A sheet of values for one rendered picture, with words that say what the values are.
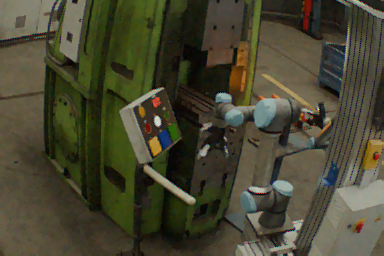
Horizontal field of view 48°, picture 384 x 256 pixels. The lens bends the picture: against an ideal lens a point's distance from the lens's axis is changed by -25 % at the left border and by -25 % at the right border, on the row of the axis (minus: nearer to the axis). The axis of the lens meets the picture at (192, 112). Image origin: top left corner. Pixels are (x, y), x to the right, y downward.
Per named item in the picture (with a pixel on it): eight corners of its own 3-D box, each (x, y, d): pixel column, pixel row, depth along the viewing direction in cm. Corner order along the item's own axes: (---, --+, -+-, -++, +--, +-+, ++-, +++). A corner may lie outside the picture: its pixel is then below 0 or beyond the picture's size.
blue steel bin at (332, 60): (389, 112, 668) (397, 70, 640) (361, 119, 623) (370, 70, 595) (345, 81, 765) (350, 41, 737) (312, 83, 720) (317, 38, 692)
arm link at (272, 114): (273, 213, 235) (295, 102, 219) (246, 219, 229) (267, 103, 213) (262, 204, 246) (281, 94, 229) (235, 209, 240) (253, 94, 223)
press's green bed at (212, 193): (220, 229, 374) (233, 180, 356) (181, 243, 351) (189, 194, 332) (172, 198, 411) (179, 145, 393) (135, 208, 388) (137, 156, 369)
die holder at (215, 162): (233, 180, 356) (246, 118, 338) (189, 194, 332) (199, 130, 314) (179, 145, 393) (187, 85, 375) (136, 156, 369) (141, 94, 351)
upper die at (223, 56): (231, 62, 319) (233, 48, 315) (206, 66, 306) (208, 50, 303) (185, 41, 347) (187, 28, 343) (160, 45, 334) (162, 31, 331)
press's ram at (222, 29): (249, 47, 324) (254, -9, 308) (201, 51, 299) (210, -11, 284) (203, 27, 352) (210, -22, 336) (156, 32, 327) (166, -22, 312)
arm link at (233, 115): (251, 111, 256) (241, 102, 265) (230, 112, 251) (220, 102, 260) (249, 127, 259) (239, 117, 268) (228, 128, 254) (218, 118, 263)
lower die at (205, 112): (223, 118, 333) (225, 105, 330) (197, 125, 320) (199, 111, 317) (178, 93, 361) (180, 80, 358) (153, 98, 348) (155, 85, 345)
